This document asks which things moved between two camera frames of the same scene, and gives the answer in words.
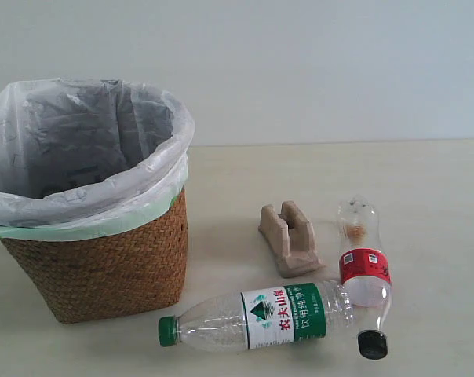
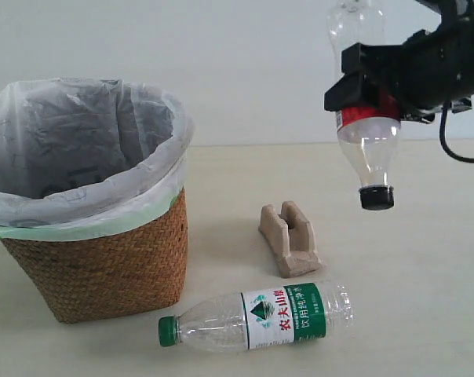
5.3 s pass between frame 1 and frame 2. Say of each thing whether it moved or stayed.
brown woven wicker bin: stayed
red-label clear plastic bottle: moved
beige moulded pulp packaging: stayed
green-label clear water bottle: stayed
